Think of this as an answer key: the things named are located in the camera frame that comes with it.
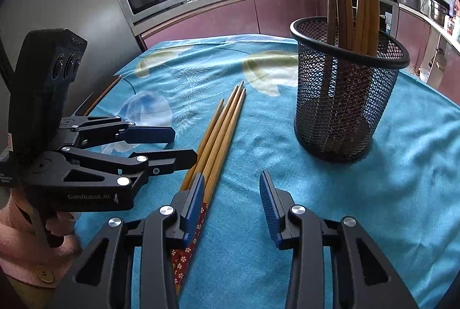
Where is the pink sleeve left forearm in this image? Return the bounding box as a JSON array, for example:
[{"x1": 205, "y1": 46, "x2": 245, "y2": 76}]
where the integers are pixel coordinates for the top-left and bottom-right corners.
[{"x1": 1, "y1": 192, "x2": 81, "y2": 288}]

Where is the person's left hand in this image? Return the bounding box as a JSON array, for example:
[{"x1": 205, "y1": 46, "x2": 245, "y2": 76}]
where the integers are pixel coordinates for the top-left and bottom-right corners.
[{"x1": 11, "y1": 187, "x2": 78, "y2": 236}]

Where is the blue floral tablecloth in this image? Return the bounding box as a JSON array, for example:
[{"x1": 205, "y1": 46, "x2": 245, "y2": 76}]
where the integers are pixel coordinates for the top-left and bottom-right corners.
[{"x1": 93, "y1": 35, "x2": 459, "y2": 308}]

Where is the grey refrigerator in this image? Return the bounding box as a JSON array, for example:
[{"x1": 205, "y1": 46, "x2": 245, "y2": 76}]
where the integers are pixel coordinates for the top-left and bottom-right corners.
[{"x1": 0, "y1": 0, "x2": 159, "y2": 137}]

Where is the black mesh utensil holder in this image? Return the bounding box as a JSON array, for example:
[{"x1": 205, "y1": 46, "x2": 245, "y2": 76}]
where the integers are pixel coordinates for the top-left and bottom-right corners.
[{"x1": 290, "y1": 17, "x2": 409, "y2": 163}]

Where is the black built-in oven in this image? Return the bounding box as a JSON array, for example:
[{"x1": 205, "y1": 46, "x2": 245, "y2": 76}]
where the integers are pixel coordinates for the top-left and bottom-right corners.
[{"x1": 350, "y1": 0, "x2": 400, "y2": 39}]

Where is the stainless steel pot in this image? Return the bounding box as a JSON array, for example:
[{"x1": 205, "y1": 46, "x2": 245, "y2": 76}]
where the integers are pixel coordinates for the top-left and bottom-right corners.
[{"x1": 430, "y1": 0, "x2": 450, "y2": 26}]

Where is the black camera module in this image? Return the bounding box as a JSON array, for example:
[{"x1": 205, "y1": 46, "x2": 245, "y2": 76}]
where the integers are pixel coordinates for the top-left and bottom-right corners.
[{"x1": 9, "y1": 28, "x2": 87, "y2": 159}]

